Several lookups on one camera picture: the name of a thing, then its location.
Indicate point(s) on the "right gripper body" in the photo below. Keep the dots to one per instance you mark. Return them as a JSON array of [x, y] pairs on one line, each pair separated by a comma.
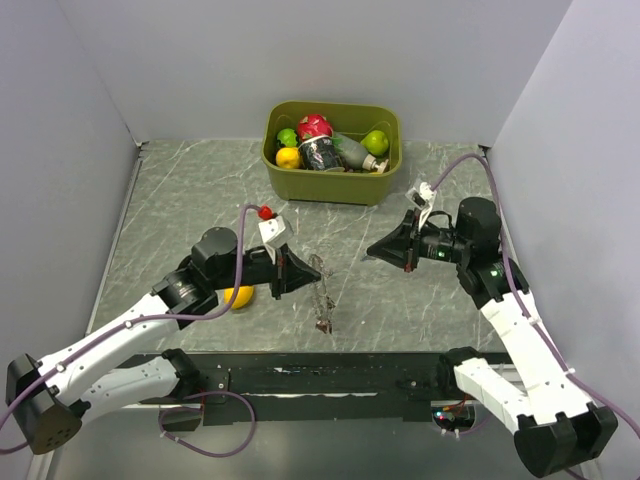
[[434, 243]]

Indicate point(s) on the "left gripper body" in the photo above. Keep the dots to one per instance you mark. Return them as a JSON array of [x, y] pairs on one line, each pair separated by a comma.
[[256, 268]]

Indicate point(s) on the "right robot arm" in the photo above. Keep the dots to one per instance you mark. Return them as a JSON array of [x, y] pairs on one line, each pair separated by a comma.
[[555, 424]]

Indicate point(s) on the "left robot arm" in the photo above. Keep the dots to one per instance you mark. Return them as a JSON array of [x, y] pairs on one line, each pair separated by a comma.
[[52, 398]]

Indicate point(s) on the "yellow lemon on table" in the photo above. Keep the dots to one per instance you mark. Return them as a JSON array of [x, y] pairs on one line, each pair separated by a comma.
[[243, 298]]

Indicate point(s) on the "olive green plastic bin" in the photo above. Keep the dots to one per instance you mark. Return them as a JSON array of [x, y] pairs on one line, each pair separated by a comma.
[[353, 120]]

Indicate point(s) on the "grey pump bottle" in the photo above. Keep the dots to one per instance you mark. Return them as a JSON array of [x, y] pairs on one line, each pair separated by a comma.
[[356, 156]]

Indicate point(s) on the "yellow lemon in bin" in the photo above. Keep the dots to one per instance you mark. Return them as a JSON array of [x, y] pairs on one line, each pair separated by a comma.
[[288, 158]]

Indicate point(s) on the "black can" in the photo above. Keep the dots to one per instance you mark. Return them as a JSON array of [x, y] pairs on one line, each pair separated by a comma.
[[319, 154]]

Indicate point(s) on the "green pepper toy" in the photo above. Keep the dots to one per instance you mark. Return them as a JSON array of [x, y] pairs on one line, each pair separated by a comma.
[[287, 138]]

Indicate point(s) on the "red dragon fruit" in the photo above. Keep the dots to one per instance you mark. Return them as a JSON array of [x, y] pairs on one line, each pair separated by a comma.
[[313, 125]]

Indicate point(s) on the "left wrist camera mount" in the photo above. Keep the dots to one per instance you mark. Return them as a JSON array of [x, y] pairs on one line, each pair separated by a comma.
[[275, 231]]

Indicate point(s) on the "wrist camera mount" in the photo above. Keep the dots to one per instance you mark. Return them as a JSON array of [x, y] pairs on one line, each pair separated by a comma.
[[275, 231], [422, 197]]

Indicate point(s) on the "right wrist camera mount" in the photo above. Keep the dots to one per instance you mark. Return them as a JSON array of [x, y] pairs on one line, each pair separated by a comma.
[[422, 197]]

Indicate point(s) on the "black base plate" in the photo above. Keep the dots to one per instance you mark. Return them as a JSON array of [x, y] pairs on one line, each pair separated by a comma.
[[327, 386]]

